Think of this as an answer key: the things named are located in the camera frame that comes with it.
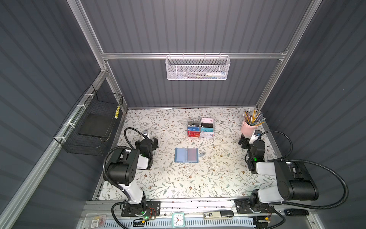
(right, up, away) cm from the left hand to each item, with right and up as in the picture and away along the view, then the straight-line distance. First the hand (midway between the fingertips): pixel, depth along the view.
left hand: (145, 139), depth 96 cm
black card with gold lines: (+42, +10, +3) cm, 44 cm away
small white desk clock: (+24, -36, -27) cm, 51 cm away
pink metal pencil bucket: (+71, +6, +3) cm, 71 cm away
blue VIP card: (+33, +7, +4) cm, 34 cm away
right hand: (+70, +2, -6) cm, 70 cm away
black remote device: (+86, -35, -22) cm, 95 cm away
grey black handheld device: (+43, -33, -27) cm, 61 cm away
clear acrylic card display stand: (+38, +13, +16) cm, 43 cm away
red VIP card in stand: (+33, +3, +4) cm, 34 cm away
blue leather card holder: (+29, -10, -2) cm, 30 cm away
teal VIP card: (+43, +6, +3) cm, 43 cm away
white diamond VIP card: (+43, +3, +3) cm, 43 cm away
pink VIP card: (+42, +13, +3) cm, 44 cm away
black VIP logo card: (+33, +10, +4) cm, 35 cm away
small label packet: (-15, -37, -27) cm, 48 cm away
